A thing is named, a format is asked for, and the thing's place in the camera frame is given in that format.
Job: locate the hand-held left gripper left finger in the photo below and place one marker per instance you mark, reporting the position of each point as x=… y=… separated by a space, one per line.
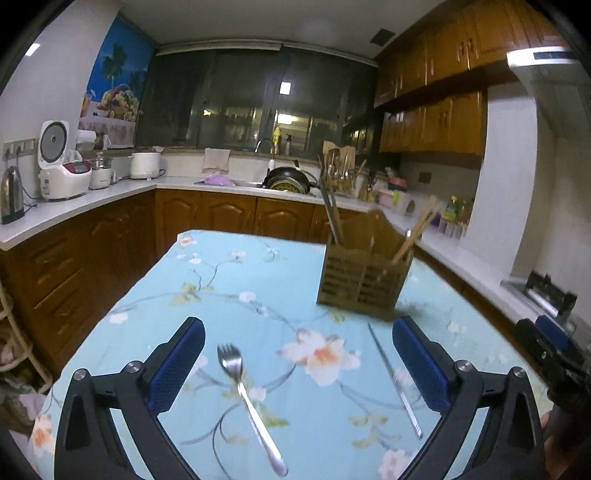
x=178 y=364

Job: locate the blue floral tablecloth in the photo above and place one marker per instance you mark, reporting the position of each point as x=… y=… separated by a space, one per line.
x=258 y=277

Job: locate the ceiling vent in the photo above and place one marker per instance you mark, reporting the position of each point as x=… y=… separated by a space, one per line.
x=381 y=37

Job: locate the stack of bowls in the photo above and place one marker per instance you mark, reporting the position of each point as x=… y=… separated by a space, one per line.
x=398 y=184

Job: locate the black wok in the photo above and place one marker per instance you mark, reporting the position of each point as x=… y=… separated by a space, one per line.
x=288 y=175

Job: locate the dark bottle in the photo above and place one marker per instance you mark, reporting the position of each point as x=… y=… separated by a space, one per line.
x=288 y=145

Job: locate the wooden upper cabinets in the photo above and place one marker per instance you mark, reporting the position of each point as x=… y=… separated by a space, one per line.
x=443 y=115

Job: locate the wooden utensil holder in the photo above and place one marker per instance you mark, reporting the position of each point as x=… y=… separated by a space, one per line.
x=360 y=281

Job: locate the wooden cutting board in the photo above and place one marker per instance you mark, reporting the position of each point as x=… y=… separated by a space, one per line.
x=339 y=154

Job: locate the round steamer rack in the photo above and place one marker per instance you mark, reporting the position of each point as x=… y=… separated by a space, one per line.
x=286 y=185

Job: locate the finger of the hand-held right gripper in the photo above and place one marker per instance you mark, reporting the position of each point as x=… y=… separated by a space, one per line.
x=554 y=330
x=535 y=344

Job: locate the small pot with glass lid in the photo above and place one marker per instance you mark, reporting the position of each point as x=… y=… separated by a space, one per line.
x=102 y=174

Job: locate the steel sink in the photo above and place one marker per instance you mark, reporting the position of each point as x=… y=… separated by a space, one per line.
x=244 y=183

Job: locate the metal faucet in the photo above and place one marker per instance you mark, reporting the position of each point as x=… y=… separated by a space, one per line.
x=268 y=150

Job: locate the purple basin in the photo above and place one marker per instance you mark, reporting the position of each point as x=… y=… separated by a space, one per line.
x=219 y=179

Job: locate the white range hood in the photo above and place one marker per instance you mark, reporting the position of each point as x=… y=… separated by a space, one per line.
x=540 y=62

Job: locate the beige towel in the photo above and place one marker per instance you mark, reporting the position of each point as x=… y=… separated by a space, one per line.
x=216 y=160

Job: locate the wooden knife block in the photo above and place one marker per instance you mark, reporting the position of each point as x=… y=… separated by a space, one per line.
x=371 y=187

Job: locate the dark patterned cloth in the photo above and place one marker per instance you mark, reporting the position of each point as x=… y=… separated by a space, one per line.
x=16 y=397

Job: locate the wall power strip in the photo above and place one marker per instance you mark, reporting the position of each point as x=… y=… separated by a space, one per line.
x=21 y=146

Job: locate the paper towel roll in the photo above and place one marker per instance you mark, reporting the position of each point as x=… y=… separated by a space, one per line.
x=86 y=140

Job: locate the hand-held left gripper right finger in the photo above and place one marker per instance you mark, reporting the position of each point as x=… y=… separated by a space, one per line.
x=420 y=364

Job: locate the steel electric kettle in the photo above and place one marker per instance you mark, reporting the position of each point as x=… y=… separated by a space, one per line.
x=11 y=194

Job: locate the metal chopstick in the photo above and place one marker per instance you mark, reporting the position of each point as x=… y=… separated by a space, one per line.
x=329 y=212
x=390 y=369
x=335 y=213

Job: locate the metal fork short tines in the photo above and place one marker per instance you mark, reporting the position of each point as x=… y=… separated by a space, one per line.
x=231 y=364

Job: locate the small spice jar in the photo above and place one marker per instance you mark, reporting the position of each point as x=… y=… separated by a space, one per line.
x=444 y=228
x=455 y=229

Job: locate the white electric pot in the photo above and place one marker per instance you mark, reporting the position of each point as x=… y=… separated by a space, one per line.
x=145 y=165

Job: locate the fruit and palm wall poster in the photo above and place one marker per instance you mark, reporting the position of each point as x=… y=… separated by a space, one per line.
x=117 y=92

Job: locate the yellow bottle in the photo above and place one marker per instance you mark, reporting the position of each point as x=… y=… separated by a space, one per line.
x=276 y=141

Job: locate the wooden chopstick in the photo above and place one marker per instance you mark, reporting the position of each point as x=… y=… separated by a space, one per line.
x=423 y=230
x=414 y=228

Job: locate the gas stove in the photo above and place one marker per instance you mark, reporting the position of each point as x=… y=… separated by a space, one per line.
x=540 y=295

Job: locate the white rice cooker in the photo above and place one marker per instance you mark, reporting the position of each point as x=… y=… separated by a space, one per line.
x=60 y=175

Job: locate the green label bottle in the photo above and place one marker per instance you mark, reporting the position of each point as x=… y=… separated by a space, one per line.
x=452 y=208

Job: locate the dark sliding window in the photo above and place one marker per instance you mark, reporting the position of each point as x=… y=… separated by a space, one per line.
x=240 y=92

